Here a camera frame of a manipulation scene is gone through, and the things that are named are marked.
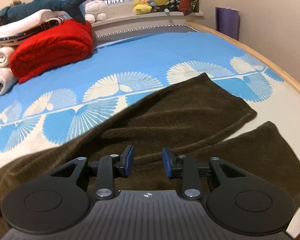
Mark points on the white window sill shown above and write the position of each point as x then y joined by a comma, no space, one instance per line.
145,17

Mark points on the white quilt with dark trim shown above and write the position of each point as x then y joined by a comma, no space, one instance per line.
22,27

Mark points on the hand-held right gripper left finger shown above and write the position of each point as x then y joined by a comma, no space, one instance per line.
128,161

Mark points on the olive brown ribbed pants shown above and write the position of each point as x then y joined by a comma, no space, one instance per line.
180,115

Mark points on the purple paper bag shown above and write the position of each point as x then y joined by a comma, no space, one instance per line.
227,21

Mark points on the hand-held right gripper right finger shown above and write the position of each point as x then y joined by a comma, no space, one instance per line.
167,163

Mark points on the dark teal shark plush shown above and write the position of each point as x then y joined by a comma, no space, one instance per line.
40,6

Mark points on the red folded blanket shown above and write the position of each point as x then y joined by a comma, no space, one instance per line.
52,47

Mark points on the white round plush toy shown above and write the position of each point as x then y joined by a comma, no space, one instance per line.
96,10

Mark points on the blue fan-patterned bed sheet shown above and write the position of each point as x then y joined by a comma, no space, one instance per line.
145,55

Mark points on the grey mattress with stitched edge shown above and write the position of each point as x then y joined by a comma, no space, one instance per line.
140,31

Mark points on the yellow duck plush toy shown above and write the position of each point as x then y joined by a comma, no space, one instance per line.
141,2

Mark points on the black and white plush toy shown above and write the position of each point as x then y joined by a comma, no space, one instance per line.
173,2

